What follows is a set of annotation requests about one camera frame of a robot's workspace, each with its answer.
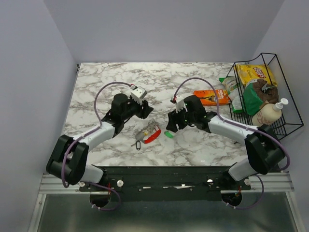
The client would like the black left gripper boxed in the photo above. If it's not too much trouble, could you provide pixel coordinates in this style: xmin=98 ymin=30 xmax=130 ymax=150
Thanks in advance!
xmin=122 ymin=96 xmax=154 ymax=121

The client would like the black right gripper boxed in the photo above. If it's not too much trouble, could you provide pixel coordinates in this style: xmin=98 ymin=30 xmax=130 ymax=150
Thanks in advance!
xmin=166 ymin=104 xmax=196 ymax=133

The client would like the green key tag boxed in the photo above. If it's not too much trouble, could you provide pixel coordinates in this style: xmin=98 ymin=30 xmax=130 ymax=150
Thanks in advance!
xmin=164 ymin=130 xmax=173 ymax=139

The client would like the red handled steel key organizer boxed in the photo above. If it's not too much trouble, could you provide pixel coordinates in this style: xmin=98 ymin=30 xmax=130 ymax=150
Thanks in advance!
xmin=135 ymin=121 xmax=162 ymax=144

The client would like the black key tag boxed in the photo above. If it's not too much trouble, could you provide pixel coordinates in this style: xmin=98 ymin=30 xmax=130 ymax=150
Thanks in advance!
xmin=136 ymin=141 xmax=141 ymax=151

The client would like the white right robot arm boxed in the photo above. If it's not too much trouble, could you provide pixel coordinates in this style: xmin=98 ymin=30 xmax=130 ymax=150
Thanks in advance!
xmin=167 ymin=95 xmax=286 ymax=189

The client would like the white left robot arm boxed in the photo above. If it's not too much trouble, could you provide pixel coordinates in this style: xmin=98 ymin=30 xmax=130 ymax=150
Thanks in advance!
xmin=46 ymin=94 xmax=154 ymax=191

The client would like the orange razor box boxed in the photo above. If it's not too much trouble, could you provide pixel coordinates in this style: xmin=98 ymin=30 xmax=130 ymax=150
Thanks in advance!
xmin=194 ymin=89 xmax=230 ymax=106

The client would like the white green snack bag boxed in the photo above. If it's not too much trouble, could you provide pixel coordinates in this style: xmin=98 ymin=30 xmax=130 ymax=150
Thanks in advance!
xmin=219 ymin=77 xmax=243 ymax=113

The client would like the yellow chips bag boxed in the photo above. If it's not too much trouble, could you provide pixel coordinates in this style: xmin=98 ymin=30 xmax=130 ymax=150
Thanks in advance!
xmin=234 ymin=64 xmax=278 ymax=86

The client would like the cream lotion pump bottle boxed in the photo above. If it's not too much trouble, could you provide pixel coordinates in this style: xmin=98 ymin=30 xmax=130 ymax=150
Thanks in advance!
xmin=252 ymin=98 xmax=289 ymax=127

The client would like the brown crumpled bag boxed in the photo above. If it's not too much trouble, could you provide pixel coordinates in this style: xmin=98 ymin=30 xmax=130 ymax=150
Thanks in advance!
xmin=254 ymin=79 xmax=279 ymax=103

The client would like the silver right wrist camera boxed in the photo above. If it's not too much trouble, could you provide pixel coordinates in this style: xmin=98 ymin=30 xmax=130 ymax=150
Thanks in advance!
xmin=174 ymin=95 xmax=186 ymax=113

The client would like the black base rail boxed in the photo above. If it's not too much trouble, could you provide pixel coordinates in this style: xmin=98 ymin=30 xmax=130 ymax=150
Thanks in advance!
xmin=79 ymin=165 xmax=252 ymax=203

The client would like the black wire rack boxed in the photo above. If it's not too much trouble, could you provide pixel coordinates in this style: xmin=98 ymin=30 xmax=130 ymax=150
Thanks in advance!
xmin=227 ymin=53 xmax=304 ymax=140

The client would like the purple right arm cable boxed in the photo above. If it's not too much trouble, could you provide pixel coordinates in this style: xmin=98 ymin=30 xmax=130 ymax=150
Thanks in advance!
xmin=172 ymin=77 xmax=290 ymax=210

